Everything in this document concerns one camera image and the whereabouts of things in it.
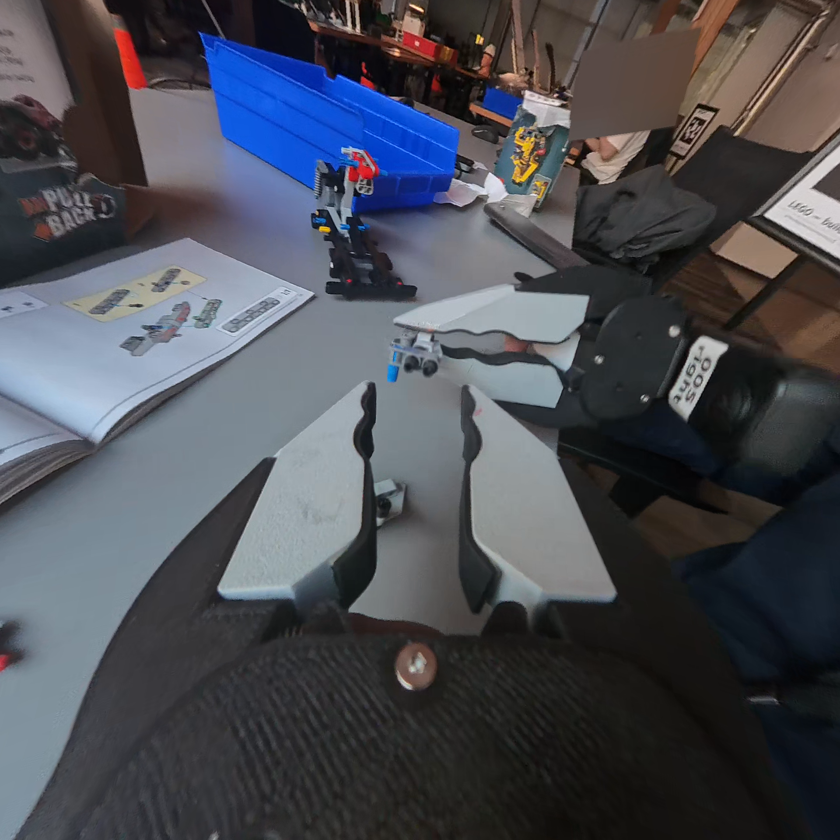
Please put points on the dark grey flat bar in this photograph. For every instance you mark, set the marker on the dark grey flat bar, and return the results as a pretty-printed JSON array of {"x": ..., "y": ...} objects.
[{"x": 531, "y": 229}]

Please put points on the crumpled white paper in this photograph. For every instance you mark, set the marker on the crumpled white paper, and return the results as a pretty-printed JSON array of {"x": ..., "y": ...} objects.
[{"x": 469, "y": 191}]

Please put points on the red and black lego piece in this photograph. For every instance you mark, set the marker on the red and black lego piece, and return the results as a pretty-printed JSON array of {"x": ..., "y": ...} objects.
[{"x": 8, "y": 646}]

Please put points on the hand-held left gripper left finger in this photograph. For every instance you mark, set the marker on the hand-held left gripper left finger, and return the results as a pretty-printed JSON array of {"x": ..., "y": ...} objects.
[{"x": 308, "y": 505}]

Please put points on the dark grey jacket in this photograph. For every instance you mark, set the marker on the dark grey jacket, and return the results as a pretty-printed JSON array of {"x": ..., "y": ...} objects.
[{"x": 643, "y": 210}]

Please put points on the open lego instruction booklet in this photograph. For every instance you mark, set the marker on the open lego instruction booklet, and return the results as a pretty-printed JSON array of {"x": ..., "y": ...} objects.
[{"x": 131, "y": 341}]

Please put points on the grey lego assembly blue pin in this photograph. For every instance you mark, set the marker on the grey lego assembly blue pin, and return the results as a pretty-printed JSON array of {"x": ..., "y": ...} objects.
[{"x": 417, "y": 351}]

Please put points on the blue plastic bin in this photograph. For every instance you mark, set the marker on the blue plastic bin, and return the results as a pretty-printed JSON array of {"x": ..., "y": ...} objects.
[{"x": 295, "y": 111}]

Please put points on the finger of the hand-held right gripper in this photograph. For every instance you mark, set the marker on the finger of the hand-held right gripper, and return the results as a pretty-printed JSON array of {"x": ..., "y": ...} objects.
[
  {"x": 505, "y": 312},
  {"x": 518, "y": 380}
]

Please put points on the black lego box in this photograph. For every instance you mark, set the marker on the black lego box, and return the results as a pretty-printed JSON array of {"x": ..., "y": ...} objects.
[{"x": 46, "y": 210}]

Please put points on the black fabric chair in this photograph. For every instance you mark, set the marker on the black fabric chair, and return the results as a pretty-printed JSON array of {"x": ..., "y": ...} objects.
[{"x": 741, "y": 177}]

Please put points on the red storage box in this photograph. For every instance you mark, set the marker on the red storage box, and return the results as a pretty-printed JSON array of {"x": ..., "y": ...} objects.
[{"x": 420, "y": 44}]

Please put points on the lego box with yellow vehicle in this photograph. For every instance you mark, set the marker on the lego box with yellow vehicle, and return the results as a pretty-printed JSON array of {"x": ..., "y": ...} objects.
[{"x": 531, "y": 154}]

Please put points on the white framed sign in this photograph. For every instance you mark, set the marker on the white framed sign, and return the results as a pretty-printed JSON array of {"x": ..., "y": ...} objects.
[{"x": 800, "y": 203}]

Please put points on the small blue storage bin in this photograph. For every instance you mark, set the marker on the small blue storage bin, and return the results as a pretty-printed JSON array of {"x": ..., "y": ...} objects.
[{"x": 502, "y": 103}]

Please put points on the black and white marker tag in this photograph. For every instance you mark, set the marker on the black and white marker tag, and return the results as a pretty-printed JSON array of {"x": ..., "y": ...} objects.
[{"x": 694, "y": 129}]

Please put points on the lego vehicle chassis assembly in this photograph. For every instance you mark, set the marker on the lego vehicle chassis assembly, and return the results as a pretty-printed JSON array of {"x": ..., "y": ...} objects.
[{"x": 351, "y": 223}]

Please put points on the small grey lego piece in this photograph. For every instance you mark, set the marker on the small grey lego piece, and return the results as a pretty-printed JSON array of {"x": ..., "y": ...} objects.
[{"x": 392, "y": 500}]

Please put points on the person's right forearm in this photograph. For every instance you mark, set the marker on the person's right forearm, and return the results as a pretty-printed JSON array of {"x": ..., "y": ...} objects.
[{"x": 656, "y": 453}]

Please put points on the wooden workbench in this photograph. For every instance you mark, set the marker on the wooden workbench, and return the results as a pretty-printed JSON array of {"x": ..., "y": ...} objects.
[{"x": 367, "y": 39}]

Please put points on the person's dark blue clothing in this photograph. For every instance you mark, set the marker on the person's dark blue clothing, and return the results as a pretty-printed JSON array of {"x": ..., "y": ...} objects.
[{"x": 774, "y": 623}]

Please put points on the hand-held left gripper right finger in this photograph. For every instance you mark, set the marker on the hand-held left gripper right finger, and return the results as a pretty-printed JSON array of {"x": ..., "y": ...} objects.
[{"x": 531, "y": 512}]

